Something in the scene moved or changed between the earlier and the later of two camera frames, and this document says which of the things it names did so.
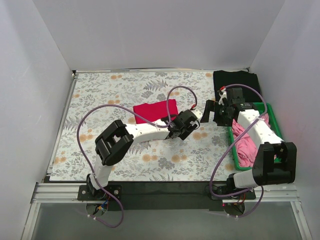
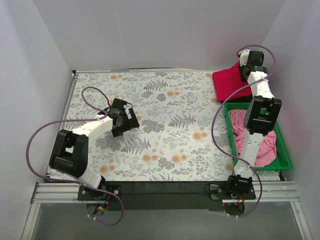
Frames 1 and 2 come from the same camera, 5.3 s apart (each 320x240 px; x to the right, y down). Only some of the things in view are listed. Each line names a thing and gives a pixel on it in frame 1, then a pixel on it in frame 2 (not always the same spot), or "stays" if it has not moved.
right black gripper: x=216 y=113 to x=243 y=72
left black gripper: x=189 y=120 to x=127 y=120
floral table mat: x=97 y=99 stays
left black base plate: x=84 y=194 stays
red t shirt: x=155 y=111 to x=228 y=81
